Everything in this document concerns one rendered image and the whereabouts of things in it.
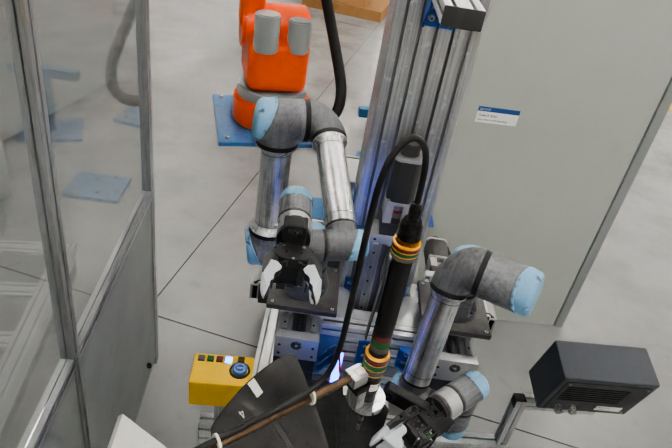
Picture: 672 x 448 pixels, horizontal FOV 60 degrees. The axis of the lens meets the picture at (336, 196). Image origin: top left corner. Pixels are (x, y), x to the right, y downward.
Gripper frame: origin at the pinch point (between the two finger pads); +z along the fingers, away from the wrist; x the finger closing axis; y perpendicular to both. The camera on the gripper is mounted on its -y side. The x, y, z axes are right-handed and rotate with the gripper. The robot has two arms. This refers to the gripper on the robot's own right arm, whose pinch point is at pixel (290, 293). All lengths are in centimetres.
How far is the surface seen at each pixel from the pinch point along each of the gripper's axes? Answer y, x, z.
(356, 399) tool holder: 10.9, -13.6, 12.7
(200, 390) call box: 56, 17, -21
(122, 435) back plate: 25.6, 26.0, 13.8
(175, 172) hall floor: 163, 77, -294
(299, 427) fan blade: 24.6, -5.5, 9.5
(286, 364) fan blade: 18.2, -1.7, 0.4
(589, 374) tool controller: 34, -81, -21
